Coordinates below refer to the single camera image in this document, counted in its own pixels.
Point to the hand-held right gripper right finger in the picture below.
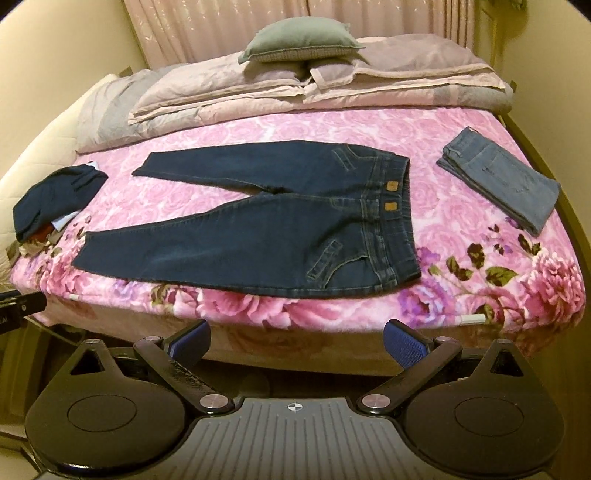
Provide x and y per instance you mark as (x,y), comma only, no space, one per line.
(401,344)

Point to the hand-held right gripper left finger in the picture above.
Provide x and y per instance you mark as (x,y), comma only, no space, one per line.
(190,342)

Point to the dark blue jeans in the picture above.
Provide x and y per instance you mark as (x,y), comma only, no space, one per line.
(277,230)

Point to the white cloth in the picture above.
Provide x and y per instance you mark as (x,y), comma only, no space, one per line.
(64,219)

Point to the bed base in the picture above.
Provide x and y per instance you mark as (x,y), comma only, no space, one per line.
(295,355)

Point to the dark navy garment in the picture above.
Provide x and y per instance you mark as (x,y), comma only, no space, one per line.
(51,198)

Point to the cream mattress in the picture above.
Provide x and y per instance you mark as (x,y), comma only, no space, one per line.
(41,138)

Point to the folded light blue jeans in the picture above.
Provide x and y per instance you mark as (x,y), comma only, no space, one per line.
(498,180)

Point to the pink floral blanket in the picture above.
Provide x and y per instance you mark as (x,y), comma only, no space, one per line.
(286,127)

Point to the folded pink quilt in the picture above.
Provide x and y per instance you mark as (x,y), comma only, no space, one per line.
(231,92)

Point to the pink curtain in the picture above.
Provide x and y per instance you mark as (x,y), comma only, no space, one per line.
(184,32)

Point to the grey pillow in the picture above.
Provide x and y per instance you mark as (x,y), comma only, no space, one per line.
(295,41)

